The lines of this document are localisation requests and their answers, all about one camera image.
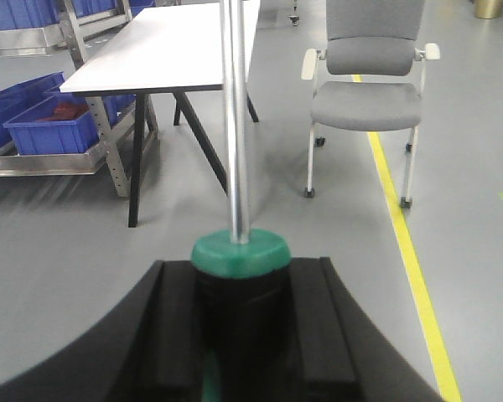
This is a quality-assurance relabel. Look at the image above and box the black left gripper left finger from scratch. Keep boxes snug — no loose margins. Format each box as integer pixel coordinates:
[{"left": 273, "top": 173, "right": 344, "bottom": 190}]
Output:
[{"left": 0, "top": 260, "right": 203, "bottom": 401}]

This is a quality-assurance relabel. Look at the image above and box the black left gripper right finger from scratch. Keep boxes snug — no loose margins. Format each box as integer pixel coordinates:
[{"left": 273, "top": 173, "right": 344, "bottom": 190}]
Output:
[{"left": 289, "top": 257, "right": 442, "bottom": 401}]

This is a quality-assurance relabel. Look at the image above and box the screwdriver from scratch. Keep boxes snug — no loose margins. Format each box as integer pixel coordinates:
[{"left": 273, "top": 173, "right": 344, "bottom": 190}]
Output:
[{"left": 191, "top": 1, "right": 291, "bottom": 401}]

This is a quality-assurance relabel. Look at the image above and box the blue bin with red item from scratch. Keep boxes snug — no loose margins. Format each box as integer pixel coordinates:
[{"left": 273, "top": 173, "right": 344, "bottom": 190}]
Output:
[{"left": 3, "top": 94, "right": 99, "bottom": 155}]

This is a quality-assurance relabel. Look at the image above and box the grey office chair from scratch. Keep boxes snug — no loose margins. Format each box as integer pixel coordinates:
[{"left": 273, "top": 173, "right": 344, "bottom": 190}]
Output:
[{"left": 301, "top": 1, "right": 440, "bottom": 209}]

